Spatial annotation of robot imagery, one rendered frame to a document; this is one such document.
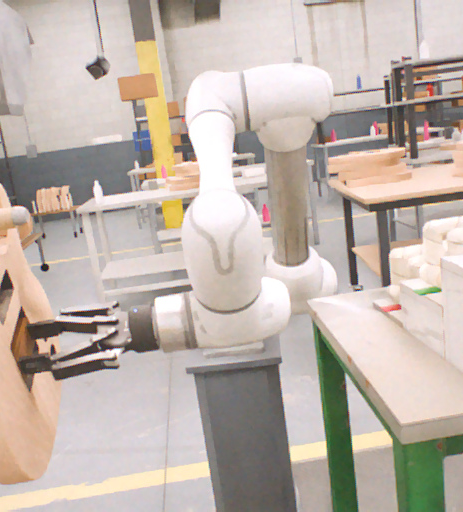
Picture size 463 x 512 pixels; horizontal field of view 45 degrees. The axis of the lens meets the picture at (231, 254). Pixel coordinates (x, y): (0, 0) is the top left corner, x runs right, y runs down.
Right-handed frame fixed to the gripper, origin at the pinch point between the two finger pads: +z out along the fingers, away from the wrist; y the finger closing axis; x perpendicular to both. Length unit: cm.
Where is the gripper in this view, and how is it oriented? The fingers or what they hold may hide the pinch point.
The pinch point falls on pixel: (27, 347)
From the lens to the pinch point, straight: 94.2
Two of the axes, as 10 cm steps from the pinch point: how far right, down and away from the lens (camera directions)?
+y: -1.4, -5.6, 8.2
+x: -1.0, -8.1, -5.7
